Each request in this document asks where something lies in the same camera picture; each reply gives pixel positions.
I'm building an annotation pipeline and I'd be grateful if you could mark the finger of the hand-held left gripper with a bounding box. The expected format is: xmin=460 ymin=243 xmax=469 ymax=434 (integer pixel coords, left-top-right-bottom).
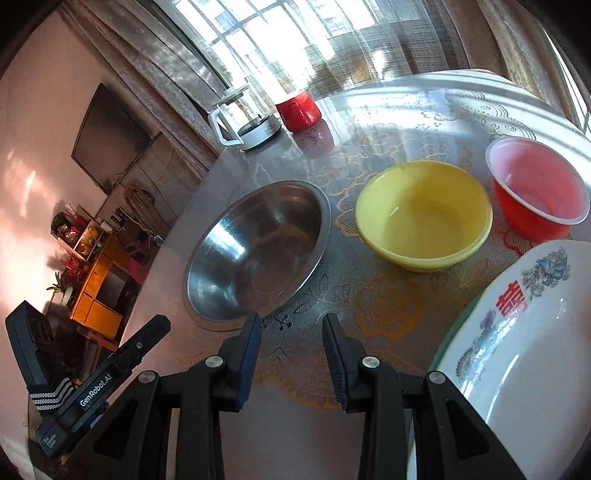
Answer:
xmin=113 ymin=315 xmax=171 ymax=365

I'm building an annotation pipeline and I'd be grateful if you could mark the barred window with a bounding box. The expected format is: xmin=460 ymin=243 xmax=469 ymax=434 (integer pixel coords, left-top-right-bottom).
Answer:
xmin=175 ymin=0 xmax=444 ymax=75

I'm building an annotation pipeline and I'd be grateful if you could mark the large white floral plate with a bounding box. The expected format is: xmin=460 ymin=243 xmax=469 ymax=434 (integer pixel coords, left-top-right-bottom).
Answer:
xmin=434 ymin=239 xmax=591 ymax=480

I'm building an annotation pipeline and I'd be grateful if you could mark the teal plastic plate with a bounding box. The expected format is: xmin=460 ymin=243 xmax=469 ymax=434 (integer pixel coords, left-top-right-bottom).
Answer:
xmin=425 ymin=277 xmax=490 ymax=374

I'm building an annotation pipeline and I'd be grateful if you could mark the small potted plant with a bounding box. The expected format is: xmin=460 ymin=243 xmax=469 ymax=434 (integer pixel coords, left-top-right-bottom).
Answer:
xmin=46 ymin=272 xmax=77 ymax=305

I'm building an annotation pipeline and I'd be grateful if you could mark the red mug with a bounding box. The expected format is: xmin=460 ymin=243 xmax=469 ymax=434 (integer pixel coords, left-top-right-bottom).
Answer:
xmin=276 ymin=91 xmax=322 ymax=132

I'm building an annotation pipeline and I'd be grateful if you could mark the beige patterned curtain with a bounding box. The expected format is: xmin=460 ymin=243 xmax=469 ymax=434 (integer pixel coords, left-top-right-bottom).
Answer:
xmin=60 ymin=0 xmax=232 ymax=171
xmin=475 ymin=0 xmax=578 ymax=116

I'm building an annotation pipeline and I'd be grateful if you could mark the woven rattan chair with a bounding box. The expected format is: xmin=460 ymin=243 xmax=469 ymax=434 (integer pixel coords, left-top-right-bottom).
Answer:
xmin=122 ymin=185 xmax=158 ymax=232

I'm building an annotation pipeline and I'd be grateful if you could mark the cluttered white shelf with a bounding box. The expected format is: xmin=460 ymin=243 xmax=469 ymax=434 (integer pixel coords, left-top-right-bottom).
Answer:
xmin=51 ymin=203 xmax=116 ymax=264

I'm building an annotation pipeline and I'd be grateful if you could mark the red plastic bowl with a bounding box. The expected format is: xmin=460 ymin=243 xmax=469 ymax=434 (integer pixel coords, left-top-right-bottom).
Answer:
xmin=485 ymin=136 xmax=591 ymax=243

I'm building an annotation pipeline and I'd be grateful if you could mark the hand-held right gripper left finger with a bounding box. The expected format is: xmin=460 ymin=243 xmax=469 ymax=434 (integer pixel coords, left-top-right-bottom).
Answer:
xmin=60 ymin=313 xmax=263 ymax=480

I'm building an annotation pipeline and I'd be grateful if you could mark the white glass electric kettle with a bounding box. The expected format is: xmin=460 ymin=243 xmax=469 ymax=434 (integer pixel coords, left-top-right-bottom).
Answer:
xmin=208 ymin=83 xmax=282 ymax=152

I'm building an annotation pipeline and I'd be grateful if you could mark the stainless steel bowl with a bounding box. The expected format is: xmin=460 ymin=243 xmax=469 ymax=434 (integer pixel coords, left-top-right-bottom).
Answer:
xmin=183 ymin=180 xmax=332 ymax=322

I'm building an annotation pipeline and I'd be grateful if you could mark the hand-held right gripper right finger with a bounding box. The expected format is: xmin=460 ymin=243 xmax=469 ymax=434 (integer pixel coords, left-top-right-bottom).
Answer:
xmin=322 ymin=313 xmax=527 ymax=480

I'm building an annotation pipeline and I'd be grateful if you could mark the yellow plastic bowl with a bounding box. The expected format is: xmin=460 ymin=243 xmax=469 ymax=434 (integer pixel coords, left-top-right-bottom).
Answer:
xmin=355 ymin=161 xmax=494 ymax=273

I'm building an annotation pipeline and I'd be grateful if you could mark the orange wooden cabinet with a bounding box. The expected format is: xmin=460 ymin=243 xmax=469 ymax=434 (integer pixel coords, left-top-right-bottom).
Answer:
xmin=69 ymin=237 xmax=139 ymax=340

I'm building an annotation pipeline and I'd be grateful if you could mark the black wall television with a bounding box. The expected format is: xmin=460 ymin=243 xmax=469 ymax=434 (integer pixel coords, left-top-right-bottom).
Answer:
xmin=71 ymin=83 xmax=153 ymax=197

